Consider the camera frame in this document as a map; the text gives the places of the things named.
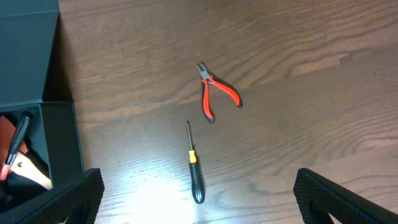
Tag black handled claw hammer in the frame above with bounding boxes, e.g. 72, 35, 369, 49
1, 111, 33, 181

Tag black yellow screwdriver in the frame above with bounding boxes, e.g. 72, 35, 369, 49
187, 121, 205, 204

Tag black open gift box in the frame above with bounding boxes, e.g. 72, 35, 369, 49
0, 0, 85, 214

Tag red black handled pliers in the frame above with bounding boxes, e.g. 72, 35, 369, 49
197, 62, 243, 124

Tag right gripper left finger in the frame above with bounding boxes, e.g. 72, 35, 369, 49
1, 168, 104, 223

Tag orange scraper wooden handle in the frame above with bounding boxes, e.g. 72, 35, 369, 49
1, 116, 53, 190

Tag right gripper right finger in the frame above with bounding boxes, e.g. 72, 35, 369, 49
294, 168, 397, 224

